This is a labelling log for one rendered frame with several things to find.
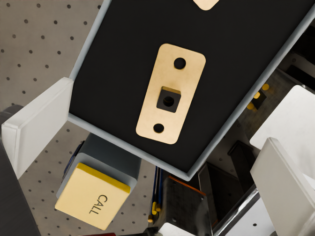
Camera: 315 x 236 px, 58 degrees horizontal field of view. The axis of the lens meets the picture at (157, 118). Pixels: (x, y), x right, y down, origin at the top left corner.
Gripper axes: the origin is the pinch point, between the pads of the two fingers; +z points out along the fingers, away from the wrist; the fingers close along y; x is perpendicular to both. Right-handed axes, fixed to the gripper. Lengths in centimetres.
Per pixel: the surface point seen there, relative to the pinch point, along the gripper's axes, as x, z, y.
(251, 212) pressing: -21.2, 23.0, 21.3
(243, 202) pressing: -19.5, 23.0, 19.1
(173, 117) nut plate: -1.5, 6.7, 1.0
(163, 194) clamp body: -23.4, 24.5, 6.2
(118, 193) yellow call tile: -11.2, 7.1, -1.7
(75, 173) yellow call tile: -10.2, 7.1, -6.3
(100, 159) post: -9.4, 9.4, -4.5
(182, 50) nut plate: 4.2, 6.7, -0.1
